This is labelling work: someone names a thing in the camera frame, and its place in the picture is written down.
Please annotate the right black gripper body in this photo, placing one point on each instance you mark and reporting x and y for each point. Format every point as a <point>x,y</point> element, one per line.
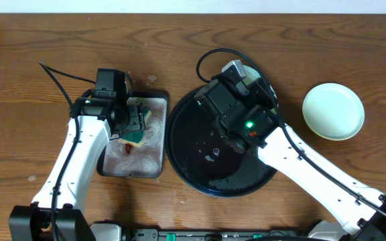
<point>255,97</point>

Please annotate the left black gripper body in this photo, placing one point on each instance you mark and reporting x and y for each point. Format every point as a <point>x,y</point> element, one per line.
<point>135,118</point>

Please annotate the green yellow sponge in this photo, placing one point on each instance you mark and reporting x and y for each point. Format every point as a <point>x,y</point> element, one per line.
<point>136,138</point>

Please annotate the light blue plate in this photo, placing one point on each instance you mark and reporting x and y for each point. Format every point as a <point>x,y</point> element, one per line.
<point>250,72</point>
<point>333,111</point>

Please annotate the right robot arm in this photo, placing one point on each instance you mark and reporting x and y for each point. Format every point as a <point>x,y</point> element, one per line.
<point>251,124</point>

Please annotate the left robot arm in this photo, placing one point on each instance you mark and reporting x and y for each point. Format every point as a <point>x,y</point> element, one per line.
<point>57,210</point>

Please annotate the rectangular black soapy tray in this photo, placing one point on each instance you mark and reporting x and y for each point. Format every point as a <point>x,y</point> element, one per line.
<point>124,160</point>

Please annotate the round black tray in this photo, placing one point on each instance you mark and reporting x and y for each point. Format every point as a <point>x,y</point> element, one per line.
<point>199,156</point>

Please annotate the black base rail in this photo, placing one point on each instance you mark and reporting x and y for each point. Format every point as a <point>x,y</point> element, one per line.
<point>148,234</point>

